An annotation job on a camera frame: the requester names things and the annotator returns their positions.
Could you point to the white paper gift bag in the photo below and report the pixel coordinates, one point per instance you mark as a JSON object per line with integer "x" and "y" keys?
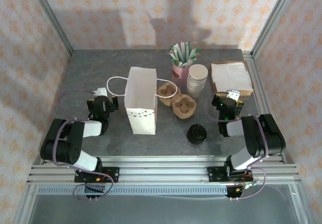
{"x": 142, "y": 103}

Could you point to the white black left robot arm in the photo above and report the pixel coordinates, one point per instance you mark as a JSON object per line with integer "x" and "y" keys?
{"x": 75, "y": 156}

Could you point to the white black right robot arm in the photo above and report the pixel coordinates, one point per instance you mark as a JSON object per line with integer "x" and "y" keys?
{"x": 254, "y": 133}

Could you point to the stack of napkins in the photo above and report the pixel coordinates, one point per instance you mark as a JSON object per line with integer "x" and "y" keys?
{"x": 247, "y": 93}

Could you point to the white napkin stack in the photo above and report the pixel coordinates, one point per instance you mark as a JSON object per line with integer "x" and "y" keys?
{"x": 231, "y": 75}

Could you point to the pink stick holder cup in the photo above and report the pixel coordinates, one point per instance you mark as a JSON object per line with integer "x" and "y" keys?
{"x": 179, "y": 74}

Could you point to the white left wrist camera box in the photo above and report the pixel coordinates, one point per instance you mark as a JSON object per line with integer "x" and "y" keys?
{"x": 100, "y": 92}

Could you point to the aluminium side rail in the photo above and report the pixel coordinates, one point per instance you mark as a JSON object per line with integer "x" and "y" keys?
{"x": 252, "y": 66}

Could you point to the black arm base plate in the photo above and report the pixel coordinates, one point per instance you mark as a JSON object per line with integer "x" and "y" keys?
{"x": 213, "y": 173}
{"x": 113, "y": 172}

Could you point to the long aluminium mounting rail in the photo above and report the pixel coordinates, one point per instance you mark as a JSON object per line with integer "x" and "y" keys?
{"x": 163, "y": 171}

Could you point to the aluminium frame post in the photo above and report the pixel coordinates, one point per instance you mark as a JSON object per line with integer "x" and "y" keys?
{"x": 272, "y": 17}
{"x": 50, "y": 17}

